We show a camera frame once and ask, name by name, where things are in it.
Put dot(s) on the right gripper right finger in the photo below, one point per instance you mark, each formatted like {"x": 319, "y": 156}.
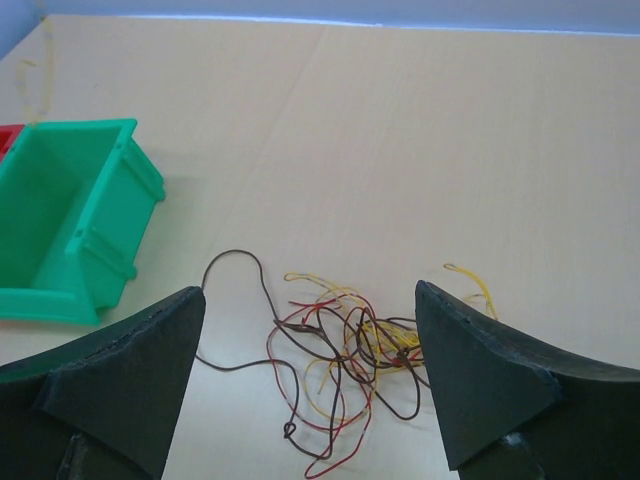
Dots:
{"x": 510, "y": 406}

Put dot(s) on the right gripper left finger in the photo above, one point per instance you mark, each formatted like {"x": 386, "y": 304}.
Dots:
{"x": 106, "y": 405}

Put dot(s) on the green bin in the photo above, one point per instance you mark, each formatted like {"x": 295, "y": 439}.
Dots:
{"x": 76, "y": 199}

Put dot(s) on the red bin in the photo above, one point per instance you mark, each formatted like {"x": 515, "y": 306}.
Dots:
{"x": 8, "y": 135}

